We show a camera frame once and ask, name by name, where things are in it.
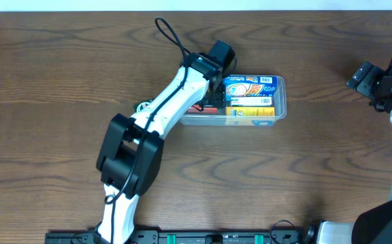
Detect red Panadol box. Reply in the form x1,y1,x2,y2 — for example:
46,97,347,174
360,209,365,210
187,104,218,115

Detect yellow Woods syrup box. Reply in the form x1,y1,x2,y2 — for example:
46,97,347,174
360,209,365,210
225,106,276,126

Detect blue Kool Fever box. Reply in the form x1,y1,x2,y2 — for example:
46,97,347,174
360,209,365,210
222,75,279,98

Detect green round-logo box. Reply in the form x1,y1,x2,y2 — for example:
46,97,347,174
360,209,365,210
133,99,153,113

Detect white and green box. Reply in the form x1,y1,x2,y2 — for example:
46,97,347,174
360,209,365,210
230,97,273,106

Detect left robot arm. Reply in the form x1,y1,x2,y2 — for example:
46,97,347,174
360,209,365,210
95,41,235,243

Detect clear plastic container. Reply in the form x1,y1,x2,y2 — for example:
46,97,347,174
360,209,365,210
179,75,287,126

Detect black mounting rail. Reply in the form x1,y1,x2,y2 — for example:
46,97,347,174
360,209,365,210
44,229,311,244

